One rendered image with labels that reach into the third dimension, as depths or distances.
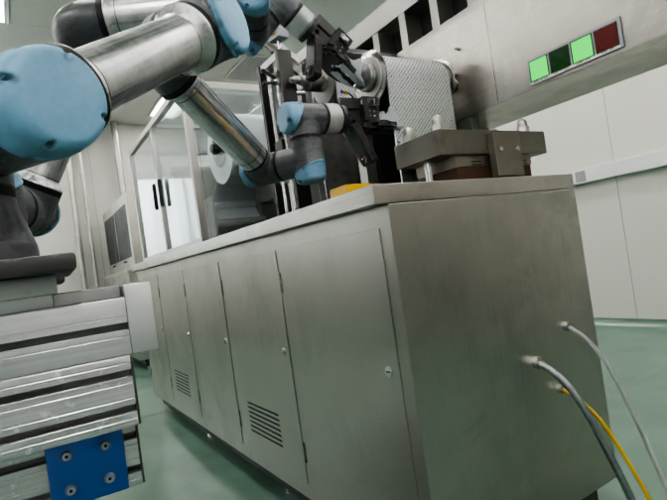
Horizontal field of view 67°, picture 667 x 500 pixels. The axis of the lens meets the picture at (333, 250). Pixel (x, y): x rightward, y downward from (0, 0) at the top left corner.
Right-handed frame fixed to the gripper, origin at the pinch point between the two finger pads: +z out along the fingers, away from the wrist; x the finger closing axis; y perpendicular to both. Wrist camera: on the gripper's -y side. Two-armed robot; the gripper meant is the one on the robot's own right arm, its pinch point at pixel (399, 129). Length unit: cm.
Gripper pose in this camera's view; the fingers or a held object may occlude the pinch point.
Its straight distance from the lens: 141.6
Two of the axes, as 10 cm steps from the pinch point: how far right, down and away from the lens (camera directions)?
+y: -1.4, -9.9, 0.2
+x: -5.2, 0.9, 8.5
